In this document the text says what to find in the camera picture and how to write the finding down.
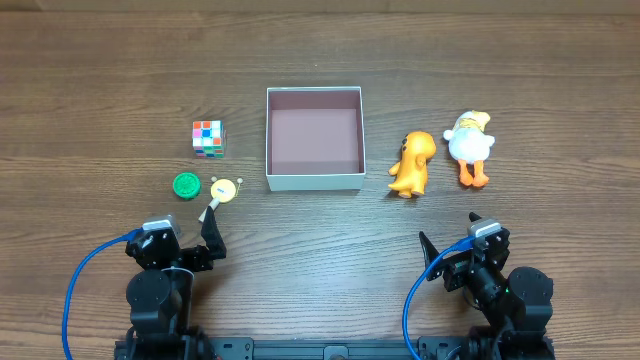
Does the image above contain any orange dinosaur toy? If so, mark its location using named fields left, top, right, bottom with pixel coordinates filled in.
left=388, top=131, right=436, bottom=198

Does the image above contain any white cardboard box pink inside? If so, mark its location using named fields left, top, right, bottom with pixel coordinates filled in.
left=265, top=86, right=366, bottom=192

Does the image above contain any blue cable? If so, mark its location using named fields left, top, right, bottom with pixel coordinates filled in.
left=402, top=235, right=476, bottom=360
left=61, top=227, right=144, bottom=360

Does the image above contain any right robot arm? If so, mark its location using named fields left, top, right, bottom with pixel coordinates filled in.
left=402, top=213, right=555, bottom=360

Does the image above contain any green round plastic disc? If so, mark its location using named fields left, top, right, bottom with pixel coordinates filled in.
left=172, top=172, right=201, bottom=200

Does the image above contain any blue left cable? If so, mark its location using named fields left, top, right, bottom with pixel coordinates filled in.
left=61, top=227, right=144, bottom=360

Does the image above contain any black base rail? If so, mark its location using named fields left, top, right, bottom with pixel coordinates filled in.
left=113, top=336, right=556, bottom=360

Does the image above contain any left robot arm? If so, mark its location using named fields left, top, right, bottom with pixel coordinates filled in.
left=114, top=205, right=227, bottom=360

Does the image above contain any white plush duck yellow hat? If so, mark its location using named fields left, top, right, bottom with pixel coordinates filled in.
left=443, top=110, right=495, bottom=188

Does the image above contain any yellow wooden rattle drum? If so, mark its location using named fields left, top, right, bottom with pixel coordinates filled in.
left=198, top=176, right=244, bottom=223

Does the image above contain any blue right cable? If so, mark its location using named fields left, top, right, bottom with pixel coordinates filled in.
left=402, top=235, right=476, bottom=360

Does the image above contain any multicolour puzzle cube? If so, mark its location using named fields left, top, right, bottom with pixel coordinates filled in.
left=192, top=120, right=226, bottom=158

